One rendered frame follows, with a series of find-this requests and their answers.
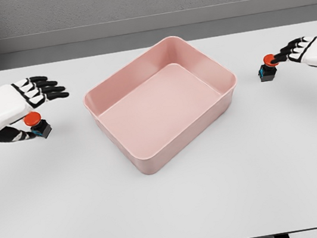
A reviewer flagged pink rectangular basket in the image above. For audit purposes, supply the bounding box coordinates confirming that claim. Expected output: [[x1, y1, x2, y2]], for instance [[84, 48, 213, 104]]
[[75, 26, 250, 184]]

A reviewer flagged red-button black industrial switch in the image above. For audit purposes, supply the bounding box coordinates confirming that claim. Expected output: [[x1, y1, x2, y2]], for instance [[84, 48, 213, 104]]
[[22, 109, 54, 142], [255, 53, 280, 84]]

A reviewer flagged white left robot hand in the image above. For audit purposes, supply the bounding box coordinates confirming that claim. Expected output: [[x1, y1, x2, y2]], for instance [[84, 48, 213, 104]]
[[0, 71, 76, 145]]

